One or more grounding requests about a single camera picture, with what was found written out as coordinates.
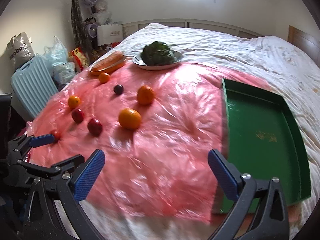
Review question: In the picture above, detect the grey printed sack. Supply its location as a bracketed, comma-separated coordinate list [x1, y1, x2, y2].
[7, 33, 35, 70]

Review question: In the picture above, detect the white paper bag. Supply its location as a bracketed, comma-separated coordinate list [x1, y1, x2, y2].
[97, 24, 123, 46]

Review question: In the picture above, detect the orange carrot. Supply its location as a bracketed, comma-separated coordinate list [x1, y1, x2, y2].
[91, 51, 125, 72]

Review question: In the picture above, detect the yellow red snack package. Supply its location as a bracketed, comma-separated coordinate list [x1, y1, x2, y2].
[68, 47, 89, 72]

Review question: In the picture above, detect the white floral bed quilt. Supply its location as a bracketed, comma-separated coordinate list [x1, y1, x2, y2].
[82, 23, 319, 239]

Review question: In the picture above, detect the dark purple plum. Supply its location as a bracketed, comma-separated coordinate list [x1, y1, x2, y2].
[113, 85, 124, 95]

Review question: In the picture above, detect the small orange at left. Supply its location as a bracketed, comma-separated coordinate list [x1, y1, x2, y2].
[67, 95, 81, 109]

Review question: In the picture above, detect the plaid hanging scarf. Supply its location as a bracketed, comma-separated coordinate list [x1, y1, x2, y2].
[71, 0, 95, 63]

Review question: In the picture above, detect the green leafy vegetable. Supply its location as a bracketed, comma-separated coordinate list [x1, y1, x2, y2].
[140, 41, 177, 66]

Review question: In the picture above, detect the white bed footboard panel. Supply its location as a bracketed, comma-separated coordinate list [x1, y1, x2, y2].
[123, 18, 262, 38]

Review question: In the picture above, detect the small red tomato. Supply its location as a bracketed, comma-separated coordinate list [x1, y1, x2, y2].
[50, 129, 61, 141]

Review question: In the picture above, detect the blue plastic bag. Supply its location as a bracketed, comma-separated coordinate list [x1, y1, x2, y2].
[43, 36, 76, 86]

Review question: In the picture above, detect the green rectangular tray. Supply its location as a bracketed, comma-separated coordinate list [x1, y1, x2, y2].
[210, 78, 311, 206]

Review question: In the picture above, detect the large orange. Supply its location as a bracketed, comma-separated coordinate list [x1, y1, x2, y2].
[118, 108, 142, 130]

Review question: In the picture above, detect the large orange mandarin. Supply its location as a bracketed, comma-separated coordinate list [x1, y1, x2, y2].
[137, 85, 155, 106]

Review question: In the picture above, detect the red plum fruit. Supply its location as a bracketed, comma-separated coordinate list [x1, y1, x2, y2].
[72, 108, 85, 124]

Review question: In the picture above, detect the light blue suitcase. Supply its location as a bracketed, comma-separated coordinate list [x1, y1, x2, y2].
[10, 55, 58, 119]

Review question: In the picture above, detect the wooden headboard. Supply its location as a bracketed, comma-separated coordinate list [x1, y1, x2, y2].
[287, 25, 320, 67]

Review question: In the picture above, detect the white round plate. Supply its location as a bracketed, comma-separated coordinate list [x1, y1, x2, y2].
[132, 50, 185, 71]

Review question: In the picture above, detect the small orange near carrot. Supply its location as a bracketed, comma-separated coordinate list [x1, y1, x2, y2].
[98, 73, 111, 84]

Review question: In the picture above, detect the pink plastic sheet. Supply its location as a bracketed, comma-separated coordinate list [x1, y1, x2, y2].
[27, 62, 269, 223]

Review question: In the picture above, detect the red apple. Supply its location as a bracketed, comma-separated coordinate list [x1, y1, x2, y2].
[87, 118, 103, 137]

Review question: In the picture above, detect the lower small fan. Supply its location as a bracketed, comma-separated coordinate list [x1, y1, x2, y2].
[86, 23, 98, 39]

